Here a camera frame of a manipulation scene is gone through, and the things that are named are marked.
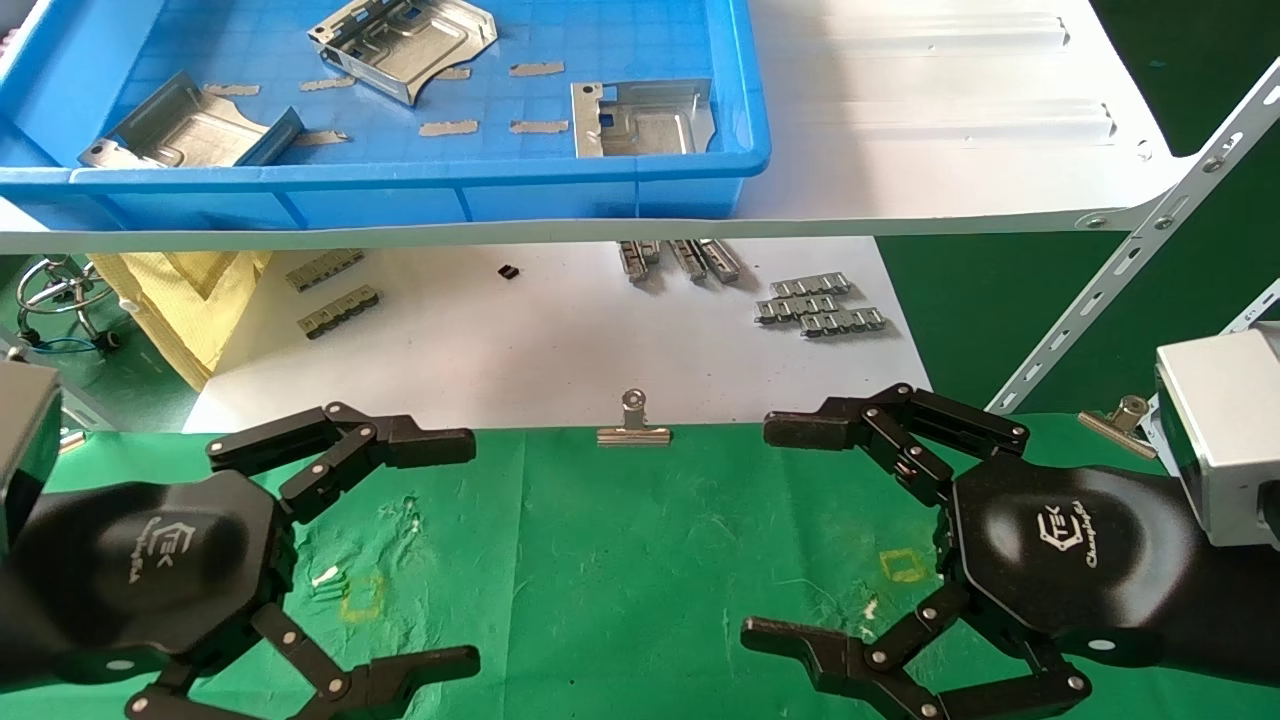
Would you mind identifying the yellow cloth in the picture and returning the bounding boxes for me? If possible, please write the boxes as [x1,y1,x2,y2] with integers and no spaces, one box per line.
[88,250,301,391]

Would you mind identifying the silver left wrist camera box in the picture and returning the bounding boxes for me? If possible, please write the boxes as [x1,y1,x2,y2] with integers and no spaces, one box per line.
[0,358,63,549]

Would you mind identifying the silver stamped sheet metal part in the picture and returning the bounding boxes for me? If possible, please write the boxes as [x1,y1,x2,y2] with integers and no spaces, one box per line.
[78,70,305,169]
[307,0,499,107]
[571,78,717,159]

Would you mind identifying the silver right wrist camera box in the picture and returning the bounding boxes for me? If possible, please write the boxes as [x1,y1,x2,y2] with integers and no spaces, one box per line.
[1153,322,1280,548]

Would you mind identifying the thin teal cable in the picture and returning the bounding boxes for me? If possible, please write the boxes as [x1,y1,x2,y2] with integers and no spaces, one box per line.
[20,335,121,355]

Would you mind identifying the silver segmented metal strip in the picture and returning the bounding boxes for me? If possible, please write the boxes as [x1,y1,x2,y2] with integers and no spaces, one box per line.
[770,271,853,298]
[755,294,839,324]
[800,307,889,337]

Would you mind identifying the green table cloth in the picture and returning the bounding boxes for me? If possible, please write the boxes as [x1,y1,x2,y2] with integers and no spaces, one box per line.
[0,412,1280,720]

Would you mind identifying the bunch of metal rings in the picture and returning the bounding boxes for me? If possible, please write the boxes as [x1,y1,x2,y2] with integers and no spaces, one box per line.
[15,255,116,346]

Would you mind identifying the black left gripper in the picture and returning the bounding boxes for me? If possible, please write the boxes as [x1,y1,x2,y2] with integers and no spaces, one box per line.
[0,402,482,720]

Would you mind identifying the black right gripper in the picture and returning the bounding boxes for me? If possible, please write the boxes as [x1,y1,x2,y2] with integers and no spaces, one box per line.
[740,383,1280,720]

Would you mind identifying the white perforated shelf post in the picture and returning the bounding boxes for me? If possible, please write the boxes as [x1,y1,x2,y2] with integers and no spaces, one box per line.
[1215,278,1280,336]
[985,55,1280,416]
[0,340,113,431]

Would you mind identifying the white metal shelf board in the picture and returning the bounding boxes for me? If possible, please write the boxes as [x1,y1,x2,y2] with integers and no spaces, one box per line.
[0,0,1201,254]

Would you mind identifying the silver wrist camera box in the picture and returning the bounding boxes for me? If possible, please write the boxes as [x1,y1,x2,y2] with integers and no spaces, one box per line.
[1153,322,1280,548]
[0,358,63,549]

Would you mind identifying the blue plastic tray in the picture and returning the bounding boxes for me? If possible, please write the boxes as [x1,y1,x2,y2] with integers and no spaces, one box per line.
[0,0,773,231]

